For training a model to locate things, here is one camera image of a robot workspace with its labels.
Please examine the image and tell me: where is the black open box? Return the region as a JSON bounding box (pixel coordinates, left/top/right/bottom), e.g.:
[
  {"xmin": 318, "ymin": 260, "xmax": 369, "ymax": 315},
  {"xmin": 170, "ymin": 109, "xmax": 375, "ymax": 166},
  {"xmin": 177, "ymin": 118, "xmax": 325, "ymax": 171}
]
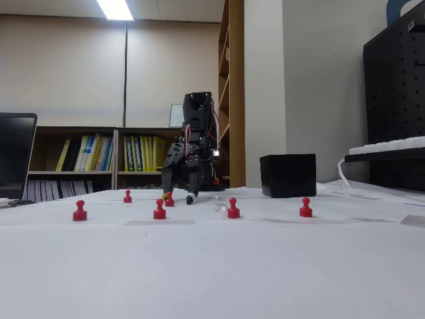
[{"xmin": 259, "ymin": 153, "xmax": 317, "ymax": 199}]

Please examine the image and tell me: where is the wide yellow binder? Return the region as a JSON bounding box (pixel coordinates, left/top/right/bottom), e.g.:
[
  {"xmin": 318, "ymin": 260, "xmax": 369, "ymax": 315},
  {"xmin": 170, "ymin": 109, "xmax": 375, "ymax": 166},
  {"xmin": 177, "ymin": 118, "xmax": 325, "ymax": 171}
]
[{"xmin": 152, "ymin": 136, "xmax": 167, "ymax": 172}]

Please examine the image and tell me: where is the low wooden bookshelf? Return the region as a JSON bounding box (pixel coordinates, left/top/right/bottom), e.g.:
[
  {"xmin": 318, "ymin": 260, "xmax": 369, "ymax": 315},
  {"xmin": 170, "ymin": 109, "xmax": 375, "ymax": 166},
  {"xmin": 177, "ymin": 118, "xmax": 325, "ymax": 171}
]
[
  {"xmin": 28, "ymin": 126, "xmax": 118, "ymax": 202},
  {"xmin": 114, "ymin": 127, "xmax": 197, "ymax": 190}
]

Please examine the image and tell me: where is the framed white certificate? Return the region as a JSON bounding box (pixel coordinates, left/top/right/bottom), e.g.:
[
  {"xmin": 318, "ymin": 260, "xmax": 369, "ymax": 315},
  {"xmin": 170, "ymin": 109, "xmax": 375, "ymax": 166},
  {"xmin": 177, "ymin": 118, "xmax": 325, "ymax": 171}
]
[{"xmin": 169, "ymin": 104, "xmax": 185, "ymax": 128}]

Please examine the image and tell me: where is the light blue book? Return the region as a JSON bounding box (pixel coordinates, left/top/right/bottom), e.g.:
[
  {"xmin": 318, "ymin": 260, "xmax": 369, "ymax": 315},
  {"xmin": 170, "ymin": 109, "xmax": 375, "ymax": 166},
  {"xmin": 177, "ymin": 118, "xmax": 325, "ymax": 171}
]
[{"xmin": 99, "ymin": 136, "xmax": 114, "ymax": 172}]

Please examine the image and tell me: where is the yellow green book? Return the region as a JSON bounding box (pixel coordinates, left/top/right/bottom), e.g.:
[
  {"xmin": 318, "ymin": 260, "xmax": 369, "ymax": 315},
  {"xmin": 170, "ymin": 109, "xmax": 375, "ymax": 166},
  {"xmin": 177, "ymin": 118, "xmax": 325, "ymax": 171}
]
[{"xmin": 86, "ymin": 134, "xmax": 102, "ymax": 172}]

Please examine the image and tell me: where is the white paper table cover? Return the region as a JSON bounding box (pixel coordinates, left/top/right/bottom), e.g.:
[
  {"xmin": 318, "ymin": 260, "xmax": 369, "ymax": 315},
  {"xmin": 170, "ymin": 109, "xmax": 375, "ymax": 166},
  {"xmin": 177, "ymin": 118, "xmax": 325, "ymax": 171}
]
[{"xmin": 0, "ymin": 186, "xmax": 425, "ymax": 319}]

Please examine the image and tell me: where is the white and yellow book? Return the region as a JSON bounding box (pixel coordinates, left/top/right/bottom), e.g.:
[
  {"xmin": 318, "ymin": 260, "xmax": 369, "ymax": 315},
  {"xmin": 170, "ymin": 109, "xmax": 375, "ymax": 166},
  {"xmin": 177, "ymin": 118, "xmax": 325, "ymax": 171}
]
[{"xmin": 74, "ymin": 135, "xmax": 90, "ymax": 172}]

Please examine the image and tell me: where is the black book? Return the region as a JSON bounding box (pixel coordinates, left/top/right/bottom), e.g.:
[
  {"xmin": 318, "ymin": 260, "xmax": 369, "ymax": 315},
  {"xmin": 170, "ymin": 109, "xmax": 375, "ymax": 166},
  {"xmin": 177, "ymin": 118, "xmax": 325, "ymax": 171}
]
[{"xmin": 62, "ymin": 139, "xmax": 82, "ymax": 172}]

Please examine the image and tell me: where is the black vertical pole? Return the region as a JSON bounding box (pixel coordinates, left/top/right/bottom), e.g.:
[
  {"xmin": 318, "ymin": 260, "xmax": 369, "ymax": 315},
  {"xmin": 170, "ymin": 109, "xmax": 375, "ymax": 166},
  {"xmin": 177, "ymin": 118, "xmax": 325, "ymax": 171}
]
[{"xmin": 122, "ymin": 19, "xmax": 129, "ymax": 128}]

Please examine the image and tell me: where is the tall wooden bookshelf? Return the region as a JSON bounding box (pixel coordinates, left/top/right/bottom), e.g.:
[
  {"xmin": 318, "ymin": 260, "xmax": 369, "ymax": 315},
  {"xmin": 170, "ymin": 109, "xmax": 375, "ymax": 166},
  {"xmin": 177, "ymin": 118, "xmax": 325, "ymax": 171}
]
[{"xmin": 218, "ymin": 0, "xmax": 246, "ymax": 189}]

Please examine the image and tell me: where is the slim yellow book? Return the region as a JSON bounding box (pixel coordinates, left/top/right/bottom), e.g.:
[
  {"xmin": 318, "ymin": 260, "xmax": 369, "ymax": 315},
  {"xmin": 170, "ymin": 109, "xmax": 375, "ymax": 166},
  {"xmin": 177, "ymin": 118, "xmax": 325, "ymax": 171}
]
[{"xmin": 55, "ymin": 139, "xmax": 71, "ymax": 172}]

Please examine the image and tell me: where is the laptop with dark screen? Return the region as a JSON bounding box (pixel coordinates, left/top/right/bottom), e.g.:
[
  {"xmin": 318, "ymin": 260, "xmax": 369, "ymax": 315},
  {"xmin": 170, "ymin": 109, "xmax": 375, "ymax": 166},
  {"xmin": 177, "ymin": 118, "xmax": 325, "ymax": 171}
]
[{"xmin": 0, "ymin": 112, "xmax": 38, "ymax": 201}]

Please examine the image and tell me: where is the ceiling light panel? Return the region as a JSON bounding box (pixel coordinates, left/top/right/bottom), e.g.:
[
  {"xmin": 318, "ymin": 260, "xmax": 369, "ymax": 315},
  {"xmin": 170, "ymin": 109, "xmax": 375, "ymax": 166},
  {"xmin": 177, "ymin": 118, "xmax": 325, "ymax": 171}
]
[{"xmin": 96, "ymin": 0, "xmax": 136, "ymax": 22}]

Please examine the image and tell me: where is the white power strip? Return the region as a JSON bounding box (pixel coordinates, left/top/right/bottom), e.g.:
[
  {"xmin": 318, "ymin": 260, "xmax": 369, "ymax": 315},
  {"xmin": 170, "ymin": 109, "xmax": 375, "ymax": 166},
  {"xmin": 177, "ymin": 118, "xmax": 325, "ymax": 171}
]
[{"xmin": 348, "ymin": 135, "xmax": 425, "ymax": 156}]

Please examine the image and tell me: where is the black pegboard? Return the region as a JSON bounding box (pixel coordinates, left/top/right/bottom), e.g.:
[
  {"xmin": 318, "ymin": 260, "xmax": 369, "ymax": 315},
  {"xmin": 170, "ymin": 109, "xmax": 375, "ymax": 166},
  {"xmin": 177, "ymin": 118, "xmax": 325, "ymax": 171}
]
[{"xmin": 363, "ymin": 6, "xmax": 425, "ymax": 193}]

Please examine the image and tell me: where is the blue chair back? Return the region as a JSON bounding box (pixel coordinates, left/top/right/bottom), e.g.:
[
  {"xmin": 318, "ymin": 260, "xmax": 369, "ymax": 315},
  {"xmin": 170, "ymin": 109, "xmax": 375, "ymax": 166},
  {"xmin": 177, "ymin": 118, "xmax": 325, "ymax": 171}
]
[{"xmin": 386, "ymin": 0, "xmax": 422, "ymax": 27}]

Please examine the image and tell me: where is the white power cable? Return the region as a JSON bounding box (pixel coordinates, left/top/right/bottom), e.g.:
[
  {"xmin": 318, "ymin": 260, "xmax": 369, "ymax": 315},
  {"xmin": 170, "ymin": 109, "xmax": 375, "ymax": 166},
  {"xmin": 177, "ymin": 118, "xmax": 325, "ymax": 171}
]
[{"xmin": 337, "ymin": 158, "xmax": 353, "ymax": 189}]

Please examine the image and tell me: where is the black shelf rail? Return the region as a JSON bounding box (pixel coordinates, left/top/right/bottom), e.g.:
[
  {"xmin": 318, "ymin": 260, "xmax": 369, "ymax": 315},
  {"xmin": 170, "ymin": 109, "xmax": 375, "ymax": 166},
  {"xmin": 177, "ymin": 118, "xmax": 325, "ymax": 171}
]
[{"xmin": 344, "ymin": 148, "xmax": 425, "ymax": 163}]

